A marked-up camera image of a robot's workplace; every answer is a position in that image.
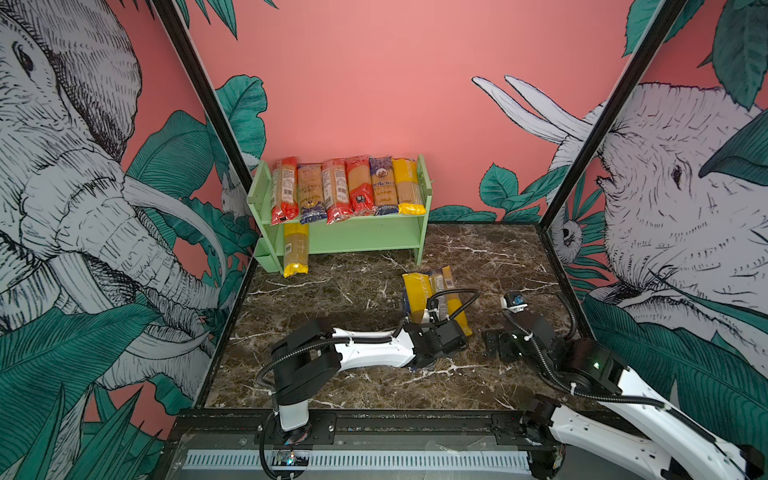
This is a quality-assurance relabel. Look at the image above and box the yellow spaghetti pack white label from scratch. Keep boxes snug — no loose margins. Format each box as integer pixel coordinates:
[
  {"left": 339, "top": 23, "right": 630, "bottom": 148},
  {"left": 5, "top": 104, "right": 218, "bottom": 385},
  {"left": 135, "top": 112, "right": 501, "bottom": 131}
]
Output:
[{"left": 442, "top": 266, "right": 473, "bottom": 337}]

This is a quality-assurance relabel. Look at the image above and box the blue Ankara spaghetti pack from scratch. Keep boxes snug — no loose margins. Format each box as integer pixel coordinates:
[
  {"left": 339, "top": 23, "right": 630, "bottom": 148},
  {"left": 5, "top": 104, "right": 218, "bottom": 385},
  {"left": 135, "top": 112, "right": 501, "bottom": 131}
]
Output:
[{"left": 369, "top": 157, "right": 398, "bottom": 216}]

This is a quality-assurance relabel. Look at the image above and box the blue white label spaghetti pack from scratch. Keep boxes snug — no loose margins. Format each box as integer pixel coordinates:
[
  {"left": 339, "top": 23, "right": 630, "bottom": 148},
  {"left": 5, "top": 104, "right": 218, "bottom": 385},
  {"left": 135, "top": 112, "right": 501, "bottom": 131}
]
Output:
[{"left": 431, "top": 270, "right": 448, "bottom": 321}]

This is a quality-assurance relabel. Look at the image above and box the blue yellow spaghetti pack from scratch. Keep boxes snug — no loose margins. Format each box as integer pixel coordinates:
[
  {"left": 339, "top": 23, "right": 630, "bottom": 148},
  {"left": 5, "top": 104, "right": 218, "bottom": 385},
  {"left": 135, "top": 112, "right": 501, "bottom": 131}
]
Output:
[{"left": 297, "top": 164, "right": 327, "bottom": 225}]

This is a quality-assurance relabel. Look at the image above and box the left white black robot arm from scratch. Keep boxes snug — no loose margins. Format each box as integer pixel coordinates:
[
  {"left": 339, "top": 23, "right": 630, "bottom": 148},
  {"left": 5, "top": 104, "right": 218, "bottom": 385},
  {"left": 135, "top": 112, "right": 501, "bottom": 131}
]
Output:
[{"left": 256, "top": 319, "right": 468, "bottom": 433}]

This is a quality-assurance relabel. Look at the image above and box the yellow spaghetti pack top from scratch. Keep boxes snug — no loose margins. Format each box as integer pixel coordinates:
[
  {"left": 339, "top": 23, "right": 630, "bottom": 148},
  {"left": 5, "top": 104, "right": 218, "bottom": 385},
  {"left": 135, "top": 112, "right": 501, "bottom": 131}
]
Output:
[{"left": 392, "top": 158, "right": 426, "bottom": 215}]

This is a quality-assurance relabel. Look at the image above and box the green wooden two-tier shelf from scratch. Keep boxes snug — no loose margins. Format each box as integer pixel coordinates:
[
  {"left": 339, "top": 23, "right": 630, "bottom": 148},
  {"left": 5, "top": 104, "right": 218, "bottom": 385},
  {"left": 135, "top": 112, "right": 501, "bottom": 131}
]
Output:
[{"left": 247, "top": 162, "right": 429, "bottom": 273}]

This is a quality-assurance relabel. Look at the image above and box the yellow spaghetti pack barcode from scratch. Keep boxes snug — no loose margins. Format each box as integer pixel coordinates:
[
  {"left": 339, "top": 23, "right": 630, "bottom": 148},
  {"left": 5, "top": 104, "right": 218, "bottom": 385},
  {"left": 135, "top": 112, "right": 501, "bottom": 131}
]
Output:
[{"left": 283, "top": 223, "right": 309, "bottom": 278}]

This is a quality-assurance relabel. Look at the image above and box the right black frame post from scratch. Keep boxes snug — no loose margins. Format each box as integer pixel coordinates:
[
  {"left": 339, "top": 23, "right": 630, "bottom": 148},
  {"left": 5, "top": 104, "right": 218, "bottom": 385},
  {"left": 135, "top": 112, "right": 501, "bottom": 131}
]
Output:
[{"left": 537, "top": 0, "right": 687, "bottom": 230}]

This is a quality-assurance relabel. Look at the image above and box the white perforated strip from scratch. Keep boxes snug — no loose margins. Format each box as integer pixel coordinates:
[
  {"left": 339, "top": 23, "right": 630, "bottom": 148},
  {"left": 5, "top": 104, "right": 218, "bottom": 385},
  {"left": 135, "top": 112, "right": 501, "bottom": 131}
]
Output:
[{"left": 182, "top": 449, "right": 531, "bottom": 474}]

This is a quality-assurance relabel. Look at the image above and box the red yellow spaghetti pack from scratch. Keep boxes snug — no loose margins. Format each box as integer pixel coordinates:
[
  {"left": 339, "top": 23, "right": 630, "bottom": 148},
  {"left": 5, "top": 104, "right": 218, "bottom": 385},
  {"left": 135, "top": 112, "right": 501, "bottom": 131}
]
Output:
[{"left": 345, "top": 155, "right": 375, "bottom": 216}]

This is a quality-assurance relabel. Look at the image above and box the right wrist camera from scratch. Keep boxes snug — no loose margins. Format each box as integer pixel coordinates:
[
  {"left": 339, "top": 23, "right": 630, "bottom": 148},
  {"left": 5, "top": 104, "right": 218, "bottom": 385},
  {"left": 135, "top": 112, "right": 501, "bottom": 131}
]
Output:
[{"left": 501, "top": 291, "right": 528, "bottom": 314}]

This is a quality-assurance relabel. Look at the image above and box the red spaghetti pack white label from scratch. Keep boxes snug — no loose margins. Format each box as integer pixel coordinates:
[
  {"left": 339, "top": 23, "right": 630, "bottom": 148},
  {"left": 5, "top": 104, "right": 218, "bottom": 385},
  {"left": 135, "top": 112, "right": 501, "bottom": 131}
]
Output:
[{"left": 321, "top": 158, "right": 353, "bottom": 224}]

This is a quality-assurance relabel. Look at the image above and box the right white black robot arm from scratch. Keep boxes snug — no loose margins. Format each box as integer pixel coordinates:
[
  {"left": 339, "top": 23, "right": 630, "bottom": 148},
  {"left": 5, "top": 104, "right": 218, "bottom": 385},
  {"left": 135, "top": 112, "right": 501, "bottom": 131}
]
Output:
[{"left": 500, "top": 304, "right": 767, "bottom": 479}]

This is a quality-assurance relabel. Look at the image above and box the yellow Pastatime spaghetti pack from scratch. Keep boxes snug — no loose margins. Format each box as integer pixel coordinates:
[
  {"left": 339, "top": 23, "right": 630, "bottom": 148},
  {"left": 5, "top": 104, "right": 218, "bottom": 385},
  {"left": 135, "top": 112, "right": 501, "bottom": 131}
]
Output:
[{"left": 402, "top": 273, "right": 433, "bottom": 323}]

